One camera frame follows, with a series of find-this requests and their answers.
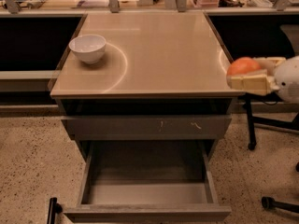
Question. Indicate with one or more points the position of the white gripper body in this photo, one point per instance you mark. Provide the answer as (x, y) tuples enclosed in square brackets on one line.
[(288, 79)]

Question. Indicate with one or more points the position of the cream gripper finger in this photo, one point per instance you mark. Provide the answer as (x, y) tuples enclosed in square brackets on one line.
[(254, 84), (270, 63)]

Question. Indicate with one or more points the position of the orange fruit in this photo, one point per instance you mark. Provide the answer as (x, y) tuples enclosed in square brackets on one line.
[(242, 66)]

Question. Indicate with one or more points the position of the closed grey top drawer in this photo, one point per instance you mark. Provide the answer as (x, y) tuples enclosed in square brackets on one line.
[(82, 128)]

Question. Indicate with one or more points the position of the open grey middle drawer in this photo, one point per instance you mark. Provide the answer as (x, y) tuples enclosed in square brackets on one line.
[(147, 181)]

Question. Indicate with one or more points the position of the black stand leg with caster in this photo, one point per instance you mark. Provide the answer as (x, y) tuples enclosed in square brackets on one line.
[(289, 125)]

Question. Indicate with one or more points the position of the black chair base leg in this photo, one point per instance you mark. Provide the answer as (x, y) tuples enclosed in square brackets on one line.
[(269, 203)]

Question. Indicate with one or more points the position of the white ceramic bowl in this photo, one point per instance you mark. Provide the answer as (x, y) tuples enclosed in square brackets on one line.
[(88, 48)]

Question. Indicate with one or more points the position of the black handle bottom left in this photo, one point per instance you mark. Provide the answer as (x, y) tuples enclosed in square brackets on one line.
[(54, 209)]

